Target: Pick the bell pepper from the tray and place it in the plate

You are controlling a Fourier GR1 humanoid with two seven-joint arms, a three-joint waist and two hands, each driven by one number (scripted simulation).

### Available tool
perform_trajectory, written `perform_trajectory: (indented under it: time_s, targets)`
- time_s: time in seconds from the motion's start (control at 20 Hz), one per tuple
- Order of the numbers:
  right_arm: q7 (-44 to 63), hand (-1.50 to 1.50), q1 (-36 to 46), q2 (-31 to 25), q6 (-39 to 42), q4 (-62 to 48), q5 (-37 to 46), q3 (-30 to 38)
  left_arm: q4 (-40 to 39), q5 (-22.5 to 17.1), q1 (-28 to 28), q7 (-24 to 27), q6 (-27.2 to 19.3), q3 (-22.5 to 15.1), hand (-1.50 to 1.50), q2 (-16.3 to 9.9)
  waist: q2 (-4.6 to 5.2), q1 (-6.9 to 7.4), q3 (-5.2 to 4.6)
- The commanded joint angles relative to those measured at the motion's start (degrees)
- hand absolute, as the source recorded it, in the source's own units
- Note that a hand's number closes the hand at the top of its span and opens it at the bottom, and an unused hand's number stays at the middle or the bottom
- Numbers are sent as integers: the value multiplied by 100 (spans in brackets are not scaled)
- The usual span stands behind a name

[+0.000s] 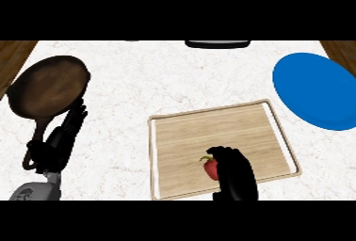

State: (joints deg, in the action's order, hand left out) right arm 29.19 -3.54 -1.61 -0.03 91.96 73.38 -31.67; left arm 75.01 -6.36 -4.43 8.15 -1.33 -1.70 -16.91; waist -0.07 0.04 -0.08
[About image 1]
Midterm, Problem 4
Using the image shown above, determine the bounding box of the blue plate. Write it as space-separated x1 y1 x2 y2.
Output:
272 52 356 132

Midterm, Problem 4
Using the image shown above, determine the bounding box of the pale wooden tray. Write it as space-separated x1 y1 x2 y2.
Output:
146 98 303 201

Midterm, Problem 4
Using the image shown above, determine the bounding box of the black appliance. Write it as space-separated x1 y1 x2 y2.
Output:
183 40 251 50

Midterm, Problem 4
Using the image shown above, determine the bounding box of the red bell pepper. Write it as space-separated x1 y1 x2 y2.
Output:
200 155 220 182

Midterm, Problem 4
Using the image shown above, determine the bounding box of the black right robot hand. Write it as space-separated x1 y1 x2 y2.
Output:
204 145 260 201

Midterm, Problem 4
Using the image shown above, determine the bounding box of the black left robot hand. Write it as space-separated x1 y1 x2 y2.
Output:
27 98 89 174

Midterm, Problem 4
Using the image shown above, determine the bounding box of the dark brown frying pan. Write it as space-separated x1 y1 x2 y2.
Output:
6 55 92 171

